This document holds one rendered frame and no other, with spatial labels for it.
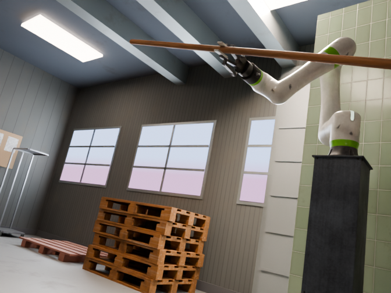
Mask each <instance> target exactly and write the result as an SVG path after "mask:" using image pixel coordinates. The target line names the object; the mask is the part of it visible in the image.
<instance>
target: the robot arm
mask: <svg viewBox="0 0 391 293"><path fill-rule="evenodd" d="M214 51H215V52H216V53H217V54H219V57H220V58H221V59H222V60H223V63H222V65H223V66H224V67H225V68H226V69H227V70H228V71H229V72H230V73H231V75H232V76H234V77H236V76H237V73H238V74H239V75H240V77H241V78H242V79H243V80H244V81H245V82H246V83H248V84H249V85H250V86H251V87H252V89H253V90H254V91H255V92H256V93H258V94H261V95H262V96H264V97H265V98H267V99H268V100H269V101H271V102H272V103H274V104H276V105H281V104H283V103H285V102H286V101H287V100H288V99H289V98H291V97H292V96H293V95H294V94H295V93H296V92H298V91H299V90H301V89H302V88H303V87H305V86H306V85H307V84H309V83H310V82H312V81H314V80H315V79H317V78H318V77H319V79H320V85H321V117H320V123H319V131H318V137H319V140H320V141H321V142H322V143H323V144H324V145H326V146H329V147H330V151H329V154H328V155H357V156H358V147H359V144H360V128H361V116H360V115H359V114H358V113H357V112H355V111H352V110H341V107H340V75H341V69H342V66H343V65H337V64H330V63H318V62H307V63H306V64H304V65H303V66H302V67H300V68H299V69H297V70H296V71H295V72H293V73H292V74H290V75H288V76H287V77H285V78H284V79H282V80H280V81H277V80H275V79H274V78H273V77H271V76H270V75H269V74H267V73H264V72H263V71H262V70H261V69H259V68H258V67H257V66H256V65H255V64H253V63H250V62H249V61H247V60H246V58H245V55H242V57H240V56H239V55H235V54H232V56H233V57H234V59H235V60H236V61H235V62H233V61H231V60H229V59H227V58H228V56H226V55H225V54H224V53H223V52H222V51H220V50H219V49H214ZM355 52H356V44H355V42H354V40H352V39H351V38H349V37H340V38H338V39H336V40H335V41H334V42H332V43H331V44H329V45H328V46H327V47H326V48H324V49H323V50H322V51H321V52H319V53H322V54H331V55H346V56H354V54H355ZM228 64H230V65H232V66H233V67H234V69H235V71H234V70H233V69H232V68H231V67H230V66H229V65H228Z"/></svg>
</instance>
